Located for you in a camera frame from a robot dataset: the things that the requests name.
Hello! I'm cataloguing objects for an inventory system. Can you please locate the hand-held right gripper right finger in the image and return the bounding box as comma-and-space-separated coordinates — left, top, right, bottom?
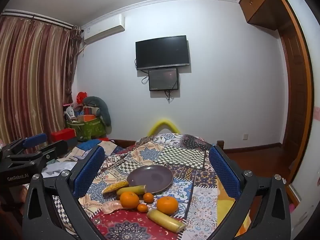
209, 145, 293, 240

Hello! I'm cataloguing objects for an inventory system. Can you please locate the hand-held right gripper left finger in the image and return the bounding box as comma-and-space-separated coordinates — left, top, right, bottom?
22, 145, 108, 240

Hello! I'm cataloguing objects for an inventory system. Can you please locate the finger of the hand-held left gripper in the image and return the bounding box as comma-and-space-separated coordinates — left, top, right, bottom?
10, 140, 68, 167
5, 133, 48, 155

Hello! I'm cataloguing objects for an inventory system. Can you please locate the yellow corn cob piece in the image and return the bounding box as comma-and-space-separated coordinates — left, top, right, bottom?
102, 181, 129, 194

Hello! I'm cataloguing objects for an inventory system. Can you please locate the pink pomelo segment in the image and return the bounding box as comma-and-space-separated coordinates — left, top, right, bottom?
101, 200, 123, 215

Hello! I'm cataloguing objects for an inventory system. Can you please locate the green husked corn cob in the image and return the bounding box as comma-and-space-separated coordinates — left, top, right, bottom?
116, 185, 147, 196

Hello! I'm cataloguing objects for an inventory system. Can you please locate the large orange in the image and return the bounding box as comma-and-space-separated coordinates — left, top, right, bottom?
156, 196, 179, 215
120, 191, 140, 209

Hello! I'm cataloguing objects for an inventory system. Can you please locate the purple plate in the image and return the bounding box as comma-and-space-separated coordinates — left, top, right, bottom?
127, 164, 174, 194

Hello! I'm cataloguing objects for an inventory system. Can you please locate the red box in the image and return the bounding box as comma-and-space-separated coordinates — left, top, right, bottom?
50, 128, 77, 143

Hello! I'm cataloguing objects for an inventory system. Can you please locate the white cloth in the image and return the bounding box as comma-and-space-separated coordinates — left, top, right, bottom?
41, 160, 78, 179

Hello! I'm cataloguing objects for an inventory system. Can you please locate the blue patchwork quilt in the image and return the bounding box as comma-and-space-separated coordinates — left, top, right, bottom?
57, 140, 118, 163

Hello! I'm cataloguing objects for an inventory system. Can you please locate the orange box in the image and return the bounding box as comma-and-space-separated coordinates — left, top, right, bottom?
77, 114, 97, 123

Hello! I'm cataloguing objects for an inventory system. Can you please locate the patchwork blanket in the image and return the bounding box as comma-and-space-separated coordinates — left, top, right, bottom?
42, 133, 252, 240

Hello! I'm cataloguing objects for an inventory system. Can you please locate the striped brown curtain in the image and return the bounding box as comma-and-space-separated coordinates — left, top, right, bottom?
0, 15, 83, 143

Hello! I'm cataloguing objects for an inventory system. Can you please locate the pale yellow corn cob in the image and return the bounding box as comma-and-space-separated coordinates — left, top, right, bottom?
146, 209, 186, 232

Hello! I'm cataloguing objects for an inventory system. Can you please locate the small black monitor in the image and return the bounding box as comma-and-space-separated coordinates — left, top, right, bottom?
148, 67, 179, 92

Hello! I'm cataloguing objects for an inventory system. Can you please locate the white air conditioner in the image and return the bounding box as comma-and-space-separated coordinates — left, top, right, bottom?
83, 14, 126, 46

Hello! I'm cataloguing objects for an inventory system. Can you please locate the yellow foam ring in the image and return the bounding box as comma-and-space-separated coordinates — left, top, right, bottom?
147, 120, 179, 137

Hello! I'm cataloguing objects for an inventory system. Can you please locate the wooden door frame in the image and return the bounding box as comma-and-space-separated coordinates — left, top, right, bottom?
274, 0, 314, 205

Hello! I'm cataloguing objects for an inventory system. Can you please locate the white curtain rail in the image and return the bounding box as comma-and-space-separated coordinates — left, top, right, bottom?
1, 9, 75, 28

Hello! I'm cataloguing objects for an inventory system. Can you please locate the black wall television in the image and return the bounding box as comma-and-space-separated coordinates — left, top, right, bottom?
135, 35, 190, 70

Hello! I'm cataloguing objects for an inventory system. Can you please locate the wooden wall cabinet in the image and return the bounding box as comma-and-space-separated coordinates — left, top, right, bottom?
239, 0, 288, 30

